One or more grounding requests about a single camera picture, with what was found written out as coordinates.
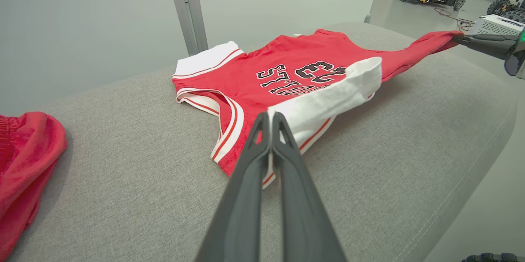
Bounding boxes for grey fabric sofa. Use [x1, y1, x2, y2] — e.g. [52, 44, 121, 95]
[6, 22, 518, 262]

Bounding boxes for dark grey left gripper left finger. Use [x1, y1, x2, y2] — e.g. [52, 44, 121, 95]
[195, 111, 272, 262]

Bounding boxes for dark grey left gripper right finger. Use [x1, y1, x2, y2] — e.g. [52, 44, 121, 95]
[272, 112, 347, 262]

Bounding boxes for tangled floor cables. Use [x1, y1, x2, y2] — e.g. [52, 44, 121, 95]
[434, 6, 477, 32]

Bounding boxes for red Bulls basketball jersey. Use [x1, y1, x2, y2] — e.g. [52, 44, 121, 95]
[172, 28, 464, 189]

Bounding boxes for red basketball shorts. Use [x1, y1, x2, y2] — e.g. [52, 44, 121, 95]
[0, 112, 68, 261]

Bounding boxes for white vented equipment box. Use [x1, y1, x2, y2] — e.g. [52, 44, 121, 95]
[470, 14, 525, 37]

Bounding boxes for grey metal partition post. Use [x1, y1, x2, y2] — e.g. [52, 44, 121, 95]
[165, 0, 209, 56]

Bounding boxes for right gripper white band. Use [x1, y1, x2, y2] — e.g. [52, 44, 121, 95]
[453, 28, 525, 79]

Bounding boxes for black knobby tyre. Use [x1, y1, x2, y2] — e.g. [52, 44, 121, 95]
[461, 253, 525, 262]

